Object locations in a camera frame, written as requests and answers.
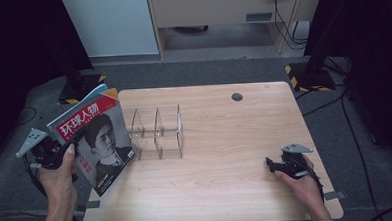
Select thin looped floor cable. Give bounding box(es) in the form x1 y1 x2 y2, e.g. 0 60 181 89
12 105 39 127

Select magazine with portrait cover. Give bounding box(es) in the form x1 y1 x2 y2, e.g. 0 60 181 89
44 81 138 200

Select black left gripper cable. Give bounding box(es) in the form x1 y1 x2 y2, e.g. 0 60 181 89
24 159 90 221

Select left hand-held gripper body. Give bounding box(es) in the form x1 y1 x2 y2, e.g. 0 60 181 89
14 125 70 172

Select grey tape strip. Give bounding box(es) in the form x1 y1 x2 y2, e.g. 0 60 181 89
77 200 101 213
323 190 347 202

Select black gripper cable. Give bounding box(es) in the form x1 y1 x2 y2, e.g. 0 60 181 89
24 159 90 221
299 159 326 205

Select black curtain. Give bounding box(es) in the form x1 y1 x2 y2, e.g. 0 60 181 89
0 0 99 167
300 0 392 177

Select person's left hand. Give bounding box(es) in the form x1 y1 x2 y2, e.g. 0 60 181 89
34 143 80 213

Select black stand base striped tape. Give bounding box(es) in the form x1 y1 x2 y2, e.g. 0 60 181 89
56 68 108 106
284 58 337 95

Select grey round cable grommet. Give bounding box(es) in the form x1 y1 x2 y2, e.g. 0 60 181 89
230 91 245 103

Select long black floor cable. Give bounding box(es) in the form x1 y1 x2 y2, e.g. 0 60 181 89
294 83 392 221

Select black hanging cables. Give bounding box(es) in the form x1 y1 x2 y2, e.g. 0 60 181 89
271 0 312 52

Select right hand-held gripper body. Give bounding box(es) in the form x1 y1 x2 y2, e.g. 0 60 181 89
280 141 315 181

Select white cabinet panel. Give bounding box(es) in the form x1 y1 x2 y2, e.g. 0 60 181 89
60 0 160 59

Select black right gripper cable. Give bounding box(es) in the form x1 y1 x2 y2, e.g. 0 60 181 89
299 159 326 205

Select clear acrylic divider rack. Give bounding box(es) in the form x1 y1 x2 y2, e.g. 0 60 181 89
122 104 186 163

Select person's right hand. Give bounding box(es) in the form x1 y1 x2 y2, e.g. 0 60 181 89
274 153 329 218

